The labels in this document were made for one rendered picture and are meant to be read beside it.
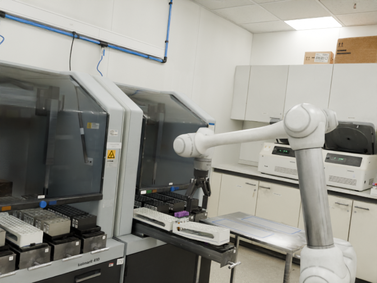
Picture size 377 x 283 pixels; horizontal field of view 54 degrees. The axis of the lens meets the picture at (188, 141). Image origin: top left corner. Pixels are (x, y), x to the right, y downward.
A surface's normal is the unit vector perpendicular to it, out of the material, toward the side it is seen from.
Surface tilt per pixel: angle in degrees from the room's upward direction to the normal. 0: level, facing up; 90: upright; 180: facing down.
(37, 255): 90
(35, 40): 90
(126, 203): 90
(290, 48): 90
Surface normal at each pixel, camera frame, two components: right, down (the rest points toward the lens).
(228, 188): -0.62, -0.03
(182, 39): 0.78, 0.11
